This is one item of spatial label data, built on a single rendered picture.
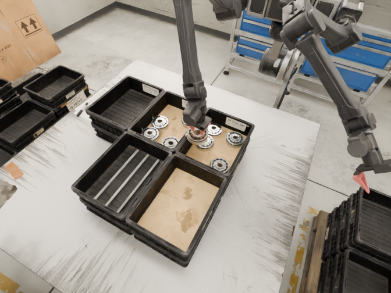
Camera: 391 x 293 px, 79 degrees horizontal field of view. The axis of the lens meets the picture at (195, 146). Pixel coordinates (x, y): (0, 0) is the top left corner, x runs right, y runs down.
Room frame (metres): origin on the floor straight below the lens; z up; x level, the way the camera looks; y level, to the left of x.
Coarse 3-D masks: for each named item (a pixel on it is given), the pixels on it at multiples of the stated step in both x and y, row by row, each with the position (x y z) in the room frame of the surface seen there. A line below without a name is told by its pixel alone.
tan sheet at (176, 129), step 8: (168, 112) 1.10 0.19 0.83; (176, 112) 1.11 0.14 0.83; (168, 120) 1.03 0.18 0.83; (176, 120) 1.04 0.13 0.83; (168, 128) 0.96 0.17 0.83; (176, 128) 0.97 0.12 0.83; (184, 128) 0.98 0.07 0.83; (160, 136) 0.90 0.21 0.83; (168, 136) 0.91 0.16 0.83; (176, 136) 0.91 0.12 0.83
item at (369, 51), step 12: (372, 36) 2.28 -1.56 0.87; (348, 48) 2.33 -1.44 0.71; (360, 48) 2.29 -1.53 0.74; (372, 48) 2.25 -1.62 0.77; (384, 48) 2.22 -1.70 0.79; (360, 60) 2.27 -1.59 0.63; (372, 60) 2.23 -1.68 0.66; (384, 60) 2.19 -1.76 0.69; (300, 72) 2.46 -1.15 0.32; (312, 72) 2.41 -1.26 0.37; (348, 72) 2.28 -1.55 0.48; (360, 72) 2.23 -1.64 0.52; (348, 84) 2.26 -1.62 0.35; (360, 84) 2.21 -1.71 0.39
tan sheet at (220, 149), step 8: (224, 128) 1.00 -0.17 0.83; (224, 136) 0.94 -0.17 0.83; (216, 144) 0.87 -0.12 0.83; (224, 144) 0.88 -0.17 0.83; (192, 152) 0.80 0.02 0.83; (200, 152) 0.80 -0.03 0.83; (208, 152) 0.81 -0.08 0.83; (216, 152) 0.81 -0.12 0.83; (224, 152) 0.82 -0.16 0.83; (232, 152) 0.82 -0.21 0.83; (200, 160) 0.75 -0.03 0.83; (208, 160) 0.75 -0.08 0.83; (232, 160) 0.76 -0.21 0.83
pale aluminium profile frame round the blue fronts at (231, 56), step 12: (252, 36) 2.68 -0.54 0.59; (264, 36) 2.65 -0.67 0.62; (228, 60) 2.79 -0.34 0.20; (252, 60) 2.67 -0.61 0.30; (300, 60) 2.47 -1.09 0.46; (336, 60) 2.31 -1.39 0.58; (348, 60) 2.27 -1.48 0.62; (228, 72) 2.81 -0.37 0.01; (252, 72) 2.66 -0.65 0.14; (372, 72) 2.17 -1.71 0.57; (384, 72) 2.13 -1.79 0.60; (372, 84) 2.18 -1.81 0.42; (324, 96) 2.30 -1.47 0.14; (360, 96) 2.17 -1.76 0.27; (372, 96) 2.13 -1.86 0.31
